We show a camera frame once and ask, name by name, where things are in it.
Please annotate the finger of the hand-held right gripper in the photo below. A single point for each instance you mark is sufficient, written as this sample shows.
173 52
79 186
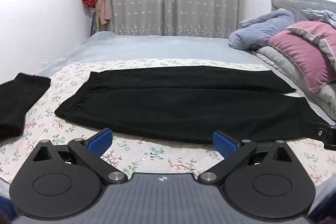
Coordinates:
329 136

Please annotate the folded black pants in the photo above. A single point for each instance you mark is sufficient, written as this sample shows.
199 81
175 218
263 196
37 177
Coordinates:
15 103

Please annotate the pink pillow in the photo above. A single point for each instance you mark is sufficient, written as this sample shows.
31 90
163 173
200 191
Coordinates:
299 56
319 32

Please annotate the floral bed sheet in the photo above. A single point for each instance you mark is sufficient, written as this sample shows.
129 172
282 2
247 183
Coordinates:
157 153

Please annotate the grey folded quilt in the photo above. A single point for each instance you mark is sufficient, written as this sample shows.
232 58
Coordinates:
283 66

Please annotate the light blue quilt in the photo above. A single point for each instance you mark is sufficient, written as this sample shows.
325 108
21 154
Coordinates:
323 16

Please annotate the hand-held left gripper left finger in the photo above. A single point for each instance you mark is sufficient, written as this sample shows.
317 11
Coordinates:
101 140

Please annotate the grey pillow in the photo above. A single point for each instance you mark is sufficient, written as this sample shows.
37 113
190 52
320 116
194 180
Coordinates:
288 5

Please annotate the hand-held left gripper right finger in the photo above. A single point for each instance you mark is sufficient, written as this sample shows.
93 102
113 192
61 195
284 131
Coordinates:
223 144

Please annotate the pink hanging garment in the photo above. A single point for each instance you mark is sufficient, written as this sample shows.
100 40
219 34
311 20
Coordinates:
103 3

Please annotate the black pants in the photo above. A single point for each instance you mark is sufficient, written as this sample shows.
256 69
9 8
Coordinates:
15 103
170 108

